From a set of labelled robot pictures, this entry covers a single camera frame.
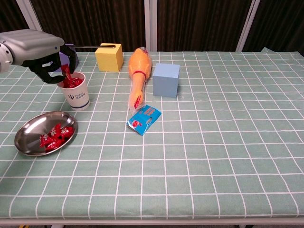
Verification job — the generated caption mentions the white partition frame post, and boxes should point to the white partition frame post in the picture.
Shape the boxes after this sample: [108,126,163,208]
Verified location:
[16,0,44,32]
[143,0,158,52]
[236,0,261,52]

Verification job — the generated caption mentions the orange rubber chicken toy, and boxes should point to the orange rubber chicken toy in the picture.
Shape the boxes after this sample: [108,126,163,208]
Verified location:
[128,47,153,114]

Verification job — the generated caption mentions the blue snack packet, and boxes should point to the blue snack packet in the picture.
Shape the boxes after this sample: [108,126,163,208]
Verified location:
[126,104,162,136]

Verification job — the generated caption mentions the green checked tablecloth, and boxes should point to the green checked tablecloth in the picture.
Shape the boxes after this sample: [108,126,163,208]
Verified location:
[0,47,304,220]

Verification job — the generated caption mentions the yellow foam cube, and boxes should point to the yellow foam cube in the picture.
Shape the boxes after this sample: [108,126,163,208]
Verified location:
[95,43,124,73]

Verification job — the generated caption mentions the white paper cup blue logo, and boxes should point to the white paper cup blue logo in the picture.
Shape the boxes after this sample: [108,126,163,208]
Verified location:
[57,72,91,111]

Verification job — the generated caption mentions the purple foam cube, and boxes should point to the purple foam cube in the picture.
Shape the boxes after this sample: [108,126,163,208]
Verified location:
[58,43,80,69]

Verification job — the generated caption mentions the round stainless steel plate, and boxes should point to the round stainless steel plate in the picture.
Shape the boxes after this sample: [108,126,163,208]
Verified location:
[14,111,78,157]

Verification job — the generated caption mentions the light blue foam cube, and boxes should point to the light blue foam cube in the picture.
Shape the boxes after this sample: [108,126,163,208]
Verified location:
[152,63,181,98]

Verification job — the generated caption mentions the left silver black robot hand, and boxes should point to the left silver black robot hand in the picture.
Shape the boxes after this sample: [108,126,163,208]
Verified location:
[0,28,77,84]

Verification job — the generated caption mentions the white table frame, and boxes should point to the white table frame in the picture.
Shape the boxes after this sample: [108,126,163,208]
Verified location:
[0,217,304,228]

